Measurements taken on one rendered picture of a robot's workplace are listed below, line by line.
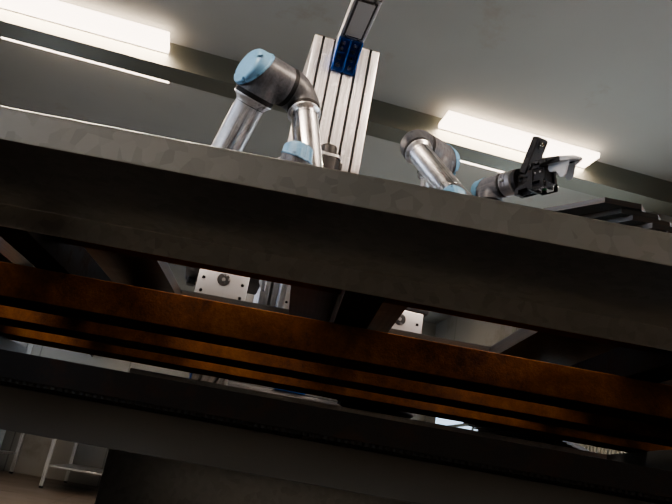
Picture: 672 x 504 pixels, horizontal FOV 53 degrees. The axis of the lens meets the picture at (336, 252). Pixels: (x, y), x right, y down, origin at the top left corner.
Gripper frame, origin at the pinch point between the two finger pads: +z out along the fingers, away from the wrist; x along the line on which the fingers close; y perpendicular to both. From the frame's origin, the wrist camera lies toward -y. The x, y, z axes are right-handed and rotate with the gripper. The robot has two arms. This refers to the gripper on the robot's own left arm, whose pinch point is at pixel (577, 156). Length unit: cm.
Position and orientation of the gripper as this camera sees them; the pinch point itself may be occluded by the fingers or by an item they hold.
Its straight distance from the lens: 200.3
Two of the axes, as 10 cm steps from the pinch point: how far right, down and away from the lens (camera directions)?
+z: 6.2, -1.6, -7.7
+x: -7.8, -2.0, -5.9
